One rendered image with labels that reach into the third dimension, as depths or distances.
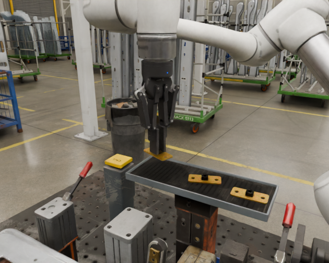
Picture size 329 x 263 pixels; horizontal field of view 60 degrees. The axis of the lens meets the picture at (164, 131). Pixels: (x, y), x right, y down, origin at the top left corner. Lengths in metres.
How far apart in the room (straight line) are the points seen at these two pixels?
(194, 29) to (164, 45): 0.26
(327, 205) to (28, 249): 0.86
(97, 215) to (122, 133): 1.88
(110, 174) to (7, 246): 0.32
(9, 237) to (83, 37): 3.36
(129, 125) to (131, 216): 2.49
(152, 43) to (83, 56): 3.42
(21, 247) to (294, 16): 1.04
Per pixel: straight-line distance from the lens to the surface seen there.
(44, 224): 0.87
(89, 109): 4.17
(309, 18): 1.06
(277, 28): 1.07
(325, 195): 1.01
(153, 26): 0.64
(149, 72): 0.66
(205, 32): 0.89
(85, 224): 1.38
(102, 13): 0.74
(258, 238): 1.33
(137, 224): 0.68
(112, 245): 0.69
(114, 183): 0.87
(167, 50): 0.65
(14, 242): 0.89
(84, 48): 4.05
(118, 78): 5.01
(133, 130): 3.19
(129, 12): 0.67
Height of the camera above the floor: 1.53
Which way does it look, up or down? 20 degrees down
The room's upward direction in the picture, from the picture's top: straight up
